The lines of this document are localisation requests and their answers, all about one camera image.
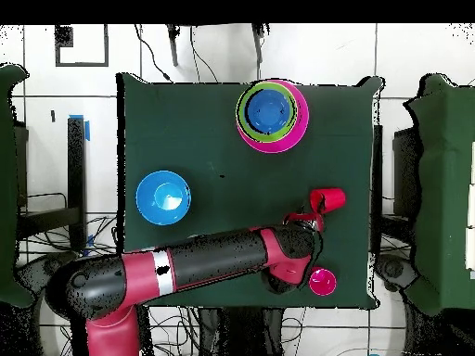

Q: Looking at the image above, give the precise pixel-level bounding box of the red cup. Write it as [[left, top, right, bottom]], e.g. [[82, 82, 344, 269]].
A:
[[308, 266, 338, 297], [309, 187, 347, 215]]

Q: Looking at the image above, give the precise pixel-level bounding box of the large pink bowl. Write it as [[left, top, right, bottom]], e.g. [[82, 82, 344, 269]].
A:
[[235, 78, 310, 154]]

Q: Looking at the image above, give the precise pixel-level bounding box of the small dark blue bowl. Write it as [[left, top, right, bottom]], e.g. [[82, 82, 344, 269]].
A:
[[245, 88, 292, 134]]

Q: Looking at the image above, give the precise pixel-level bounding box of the green bowl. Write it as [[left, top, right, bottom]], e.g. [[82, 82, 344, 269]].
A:
[[237, 80, 299, 144]]

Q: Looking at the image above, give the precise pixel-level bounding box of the light blue bowl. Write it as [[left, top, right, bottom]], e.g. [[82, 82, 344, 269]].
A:
[[135, 170, 192, 226]]

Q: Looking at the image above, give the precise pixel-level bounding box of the dark green table cloth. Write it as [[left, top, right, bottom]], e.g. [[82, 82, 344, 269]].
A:
[[403, 72, 475, 316], [116, 72, 383, 311], [0, 62, 35, 309]]

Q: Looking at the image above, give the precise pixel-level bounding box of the black stand leg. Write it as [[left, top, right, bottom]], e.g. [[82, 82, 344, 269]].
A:
[[250, 24, 265, 65], [165, 24, 180, 68]]

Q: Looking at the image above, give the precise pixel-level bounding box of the black metal stand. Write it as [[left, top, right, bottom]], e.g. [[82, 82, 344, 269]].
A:
[[18, 116, 87, 251]]

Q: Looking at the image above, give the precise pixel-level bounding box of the bundle of cables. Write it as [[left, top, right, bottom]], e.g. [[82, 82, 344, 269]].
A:
[[18, 194, 123, 257]]

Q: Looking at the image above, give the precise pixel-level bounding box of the black cable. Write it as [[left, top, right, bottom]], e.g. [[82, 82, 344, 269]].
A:
[[134, 24, 173, 83]]

